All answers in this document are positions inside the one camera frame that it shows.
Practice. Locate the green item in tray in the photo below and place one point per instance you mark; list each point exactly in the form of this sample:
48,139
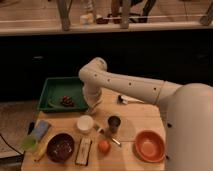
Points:
51,104

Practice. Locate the blue sponge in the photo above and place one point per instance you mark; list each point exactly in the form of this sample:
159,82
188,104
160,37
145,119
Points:
40,130

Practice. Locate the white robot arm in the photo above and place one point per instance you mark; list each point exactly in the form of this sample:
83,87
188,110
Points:
187,111

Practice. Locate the orange plastic bowl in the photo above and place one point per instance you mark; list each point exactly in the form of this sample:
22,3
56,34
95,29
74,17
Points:
149,146

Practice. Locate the white paper cup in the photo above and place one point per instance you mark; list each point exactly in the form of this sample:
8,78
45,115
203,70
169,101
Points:
85,124

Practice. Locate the white handled brush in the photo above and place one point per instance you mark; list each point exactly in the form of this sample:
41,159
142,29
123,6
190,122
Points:
123,99

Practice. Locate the brown pine cone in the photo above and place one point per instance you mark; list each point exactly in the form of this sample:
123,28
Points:
67,101

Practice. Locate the yellow banana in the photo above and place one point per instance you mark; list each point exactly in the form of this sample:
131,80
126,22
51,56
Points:
41,150

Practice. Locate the green plastic tray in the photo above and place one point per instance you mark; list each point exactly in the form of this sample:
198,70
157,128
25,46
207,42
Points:
55,88

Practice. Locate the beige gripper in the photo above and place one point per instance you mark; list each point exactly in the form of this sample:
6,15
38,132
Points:
91,110

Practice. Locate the small metal cup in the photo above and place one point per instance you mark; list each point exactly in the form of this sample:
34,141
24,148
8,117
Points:
114,123

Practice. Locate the metal spoon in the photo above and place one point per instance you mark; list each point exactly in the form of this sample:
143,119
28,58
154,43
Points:
107,135

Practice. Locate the wooden block with label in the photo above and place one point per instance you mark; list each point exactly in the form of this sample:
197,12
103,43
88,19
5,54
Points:
83,152

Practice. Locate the green plastic cup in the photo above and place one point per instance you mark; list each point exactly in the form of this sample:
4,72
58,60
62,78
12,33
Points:
29,143

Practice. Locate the dark purple bowl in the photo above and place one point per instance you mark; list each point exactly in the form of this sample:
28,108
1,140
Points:
60,147

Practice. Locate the orange fruit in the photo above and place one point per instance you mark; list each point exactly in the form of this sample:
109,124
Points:
104,146

